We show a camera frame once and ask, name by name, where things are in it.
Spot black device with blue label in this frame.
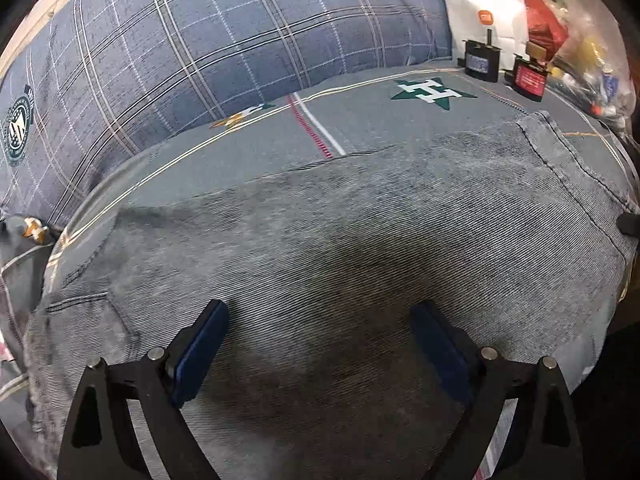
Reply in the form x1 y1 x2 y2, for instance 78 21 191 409
462 30 502 83

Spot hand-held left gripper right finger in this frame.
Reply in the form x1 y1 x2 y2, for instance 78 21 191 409
410 301 586 480

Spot black device with red label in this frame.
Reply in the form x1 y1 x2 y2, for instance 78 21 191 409
505 42 551 103

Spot clear plastic bag of bottles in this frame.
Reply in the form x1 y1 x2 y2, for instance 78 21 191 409
547 0 640 136

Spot grey denim pants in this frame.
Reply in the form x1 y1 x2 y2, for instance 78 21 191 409
22 110 631 480

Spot white paper bag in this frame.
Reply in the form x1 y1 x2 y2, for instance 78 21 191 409
440 0 530 63

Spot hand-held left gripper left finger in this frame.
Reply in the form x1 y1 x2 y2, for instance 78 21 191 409
56 299 231 480

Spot red plastic bag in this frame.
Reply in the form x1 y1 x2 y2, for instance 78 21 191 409
517 0 571 56

